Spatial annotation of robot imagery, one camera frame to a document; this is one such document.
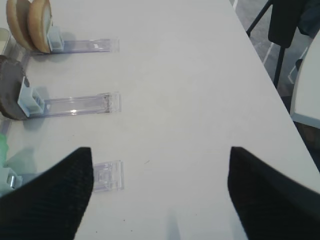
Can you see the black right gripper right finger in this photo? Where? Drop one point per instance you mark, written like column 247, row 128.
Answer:
column 270, row 205

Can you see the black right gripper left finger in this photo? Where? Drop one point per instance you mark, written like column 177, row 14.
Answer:
column 52, row 205

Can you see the clear lettuce rack with pusher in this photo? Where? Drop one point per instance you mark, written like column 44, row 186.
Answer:
column 108, row 176

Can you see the upright green lettuce leaf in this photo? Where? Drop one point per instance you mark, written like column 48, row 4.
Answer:
column 3, row 160

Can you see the upright brown meat patty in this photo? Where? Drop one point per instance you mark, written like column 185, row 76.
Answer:
column 11, row 79

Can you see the clear patty rack with pusher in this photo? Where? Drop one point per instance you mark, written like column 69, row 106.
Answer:
column 34, row 106

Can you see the white chair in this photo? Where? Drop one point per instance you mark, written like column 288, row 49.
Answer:
column 305, row 102

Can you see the clear bun rack with pusher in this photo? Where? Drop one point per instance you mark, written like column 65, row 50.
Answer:
column 60, row 46

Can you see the white serving tray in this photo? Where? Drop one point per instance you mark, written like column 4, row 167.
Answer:
column 4, row 38

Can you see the black stool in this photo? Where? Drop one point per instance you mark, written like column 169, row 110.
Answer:
column 286, row 17

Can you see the near bun half in rack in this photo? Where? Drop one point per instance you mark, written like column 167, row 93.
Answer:
column 38, row 22

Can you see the bun half in rack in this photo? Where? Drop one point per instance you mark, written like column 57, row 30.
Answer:
column 38, row 22
column 17, row 18

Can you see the far bun half in rack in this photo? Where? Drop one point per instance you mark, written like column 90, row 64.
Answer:
column 17, row 18

